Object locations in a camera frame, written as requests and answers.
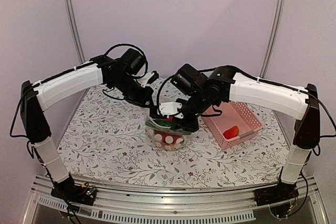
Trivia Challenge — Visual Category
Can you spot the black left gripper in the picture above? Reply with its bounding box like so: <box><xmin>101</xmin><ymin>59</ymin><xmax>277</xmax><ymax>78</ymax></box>
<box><xmin>111</xmin><ymin>73</ymin><xmax>154</xmax><ymax>108</ymax></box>

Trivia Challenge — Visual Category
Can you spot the pink plastic basket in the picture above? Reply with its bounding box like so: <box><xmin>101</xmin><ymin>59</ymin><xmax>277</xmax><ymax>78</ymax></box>
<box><xmin>202</xmin><ymin>102</ymin><xmax>263</xmax><ymax>149</ymax></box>

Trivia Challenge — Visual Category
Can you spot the red chili pepper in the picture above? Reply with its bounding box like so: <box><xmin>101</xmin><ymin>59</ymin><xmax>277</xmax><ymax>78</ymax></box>
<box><xmin>223</xmin><ymin>125</ymin><xmax>239</xmax><ymax>140</ymax></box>

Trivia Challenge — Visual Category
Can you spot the clear zip top bag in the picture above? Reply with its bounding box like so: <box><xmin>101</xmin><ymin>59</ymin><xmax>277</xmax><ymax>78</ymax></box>
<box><xmin>145</xmin><ymin>115</ymin><xmax>195</xmax><ymax>151</ymax></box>

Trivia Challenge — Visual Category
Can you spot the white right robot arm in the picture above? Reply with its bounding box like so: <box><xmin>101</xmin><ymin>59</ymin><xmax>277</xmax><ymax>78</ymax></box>
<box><xmin>171</xmin><ymin>64</ymin><xmax>320</xmax><ymax>201</ymax></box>

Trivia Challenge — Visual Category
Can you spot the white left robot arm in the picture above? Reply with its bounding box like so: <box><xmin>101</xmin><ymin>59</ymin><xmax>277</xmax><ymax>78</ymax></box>
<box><xmin>20</xmin><ymin>47</ymin><xmax>158</xmax><ymax>200</ymax></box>

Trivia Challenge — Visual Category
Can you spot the floral table cloth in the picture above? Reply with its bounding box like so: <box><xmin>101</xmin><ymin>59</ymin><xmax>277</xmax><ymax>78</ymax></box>
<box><xmin>58</xmin><ymin>86</ymin><xmax>288</xmax><ymax>188</ymax></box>

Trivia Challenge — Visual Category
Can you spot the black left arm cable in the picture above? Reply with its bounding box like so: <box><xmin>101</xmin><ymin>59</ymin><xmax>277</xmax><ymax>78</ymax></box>
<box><xmin>103</xmin><ymin>42</ymin><xmax>148</xmax><ymax>78</ymax></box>

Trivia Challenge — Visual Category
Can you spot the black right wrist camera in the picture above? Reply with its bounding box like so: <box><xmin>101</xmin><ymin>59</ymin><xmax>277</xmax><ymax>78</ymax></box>
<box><xmin>149</xmin><ymin>102</ymin><xmax>184</xmax><ymax>119</ymax></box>

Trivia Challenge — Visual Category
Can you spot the left aluminium frame post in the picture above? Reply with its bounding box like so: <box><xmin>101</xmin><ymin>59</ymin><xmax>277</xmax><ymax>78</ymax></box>
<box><xmin>64</xmin><ymin>0</ymin><xmax>85</xmax><ymax>63</ymax></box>

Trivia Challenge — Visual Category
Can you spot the aluminium frame post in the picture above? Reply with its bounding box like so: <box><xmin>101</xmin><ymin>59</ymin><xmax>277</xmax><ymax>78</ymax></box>
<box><xmin>64</xmin><ymin>0</ymin><xmax>85</xmax><ymax>63</ymax></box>
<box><xmin>260</xmin><ymin>0</ymin><xmax>285</xmax><ymax>78</ymax></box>

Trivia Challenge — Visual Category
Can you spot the aluminium front rail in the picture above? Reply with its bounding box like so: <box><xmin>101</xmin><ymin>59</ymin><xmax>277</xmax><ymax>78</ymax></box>
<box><xmin>20</xmin><ymin>174</ymin><xmax>330</xmax><ymax>224</ymax></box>

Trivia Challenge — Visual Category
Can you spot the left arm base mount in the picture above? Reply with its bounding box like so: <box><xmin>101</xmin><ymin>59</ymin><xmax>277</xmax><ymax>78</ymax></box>
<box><xmin>51</xmin><ymin>181</ymin><xmax>97</xmax><ymax>206</ymax></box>

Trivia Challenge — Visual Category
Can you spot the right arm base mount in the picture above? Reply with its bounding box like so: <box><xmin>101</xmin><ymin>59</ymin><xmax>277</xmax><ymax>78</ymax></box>
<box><xmin>254</xmin><ymin>185</ymin><xmax>299</xmax><ymax>219</ymax></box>

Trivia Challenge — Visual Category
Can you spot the right aluminium frame post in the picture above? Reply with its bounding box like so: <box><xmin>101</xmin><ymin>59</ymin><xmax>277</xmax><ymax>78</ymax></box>
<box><xmin>260</xmin><ymin>0</ymin><xmax>285</xmax><ymax>78</ymax></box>

